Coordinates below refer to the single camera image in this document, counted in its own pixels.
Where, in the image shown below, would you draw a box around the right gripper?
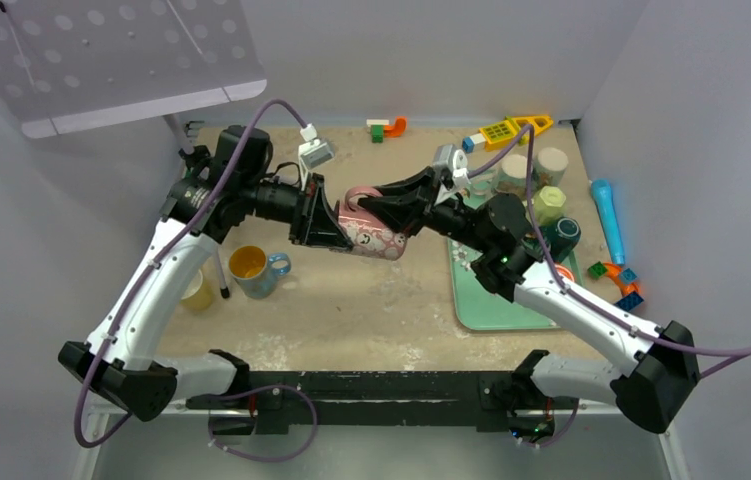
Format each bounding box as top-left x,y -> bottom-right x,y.
357,168 -> 492,255

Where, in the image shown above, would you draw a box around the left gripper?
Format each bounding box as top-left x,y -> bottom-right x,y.
243,172 -> 355,251

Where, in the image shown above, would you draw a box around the blue mug yellow inside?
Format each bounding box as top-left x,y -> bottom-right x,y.
228,246 -> 292,299

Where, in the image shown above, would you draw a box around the beige floral mug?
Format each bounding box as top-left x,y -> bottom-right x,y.
491,154 -> 533,200
534,147 -> 569,188

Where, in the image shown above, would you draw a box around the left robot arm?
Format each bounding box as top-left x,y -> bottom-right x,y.
58,124 -> 353,422

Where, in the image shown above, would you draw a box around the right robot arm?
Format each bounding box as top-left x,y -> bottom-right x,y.
353,167 -> 700,434

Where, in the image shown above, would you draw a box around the light green mug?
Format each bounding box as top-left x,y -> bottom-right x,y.
532,186 -> 567,226

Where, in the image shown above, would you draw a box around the dark teal mug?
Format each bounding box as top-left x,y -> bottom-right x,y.
540,216 -> 581,263

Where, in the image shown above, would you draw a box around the orange green toy blocks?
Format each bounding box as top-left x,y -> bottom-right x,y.
366,116 -> 408,143

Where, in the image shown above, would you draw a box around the green floral tray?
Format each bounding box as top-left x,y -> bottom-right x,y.
447,240 -> 582,331

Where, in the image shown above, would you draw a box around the yellow toy phone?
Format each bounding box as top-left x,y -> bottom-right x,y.
461,115 -> 554,153

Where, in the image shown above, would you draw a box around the orange cup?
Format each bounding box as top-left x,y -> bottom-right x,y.
555,264 -> 577,283

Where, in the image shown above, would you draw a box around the blue toy microphone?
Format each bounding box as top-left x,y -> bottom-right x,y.
590,179 -> 626,265

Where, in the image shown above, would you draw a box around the colourful toy blocks cluster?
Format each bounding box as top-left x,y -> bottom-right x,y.
587,262 -> 645,312

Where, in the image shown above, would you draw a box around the perforated music stand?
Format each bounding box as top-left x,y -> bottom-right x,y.
0,1 -> 268,302

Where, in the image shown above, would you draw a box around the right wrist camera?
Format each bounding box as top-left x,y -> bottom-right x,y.
432,144 -> 470,205

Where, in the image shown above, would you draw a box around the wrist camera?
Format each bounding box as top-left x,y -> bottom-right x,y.
432,144 -> 470,205
297,123 -> 335,171

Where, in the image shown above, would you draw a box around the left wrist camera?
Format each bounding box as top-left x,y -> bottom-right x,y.
297,123 -> 335,171

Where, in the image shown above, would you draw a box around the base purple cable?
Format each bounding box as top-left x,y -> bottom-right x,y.
207,380 -> 319,464

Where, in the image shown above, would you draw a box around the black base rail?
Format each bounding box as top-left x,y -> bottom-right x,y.
186,371 -> 576,435

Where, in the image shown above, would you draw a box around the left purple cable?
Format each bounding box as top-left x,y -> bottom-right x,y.
73,99 -> 313,450

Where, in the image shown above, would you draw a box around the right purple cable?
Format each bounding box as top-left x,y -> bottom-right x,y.
467,124 -> 751,380

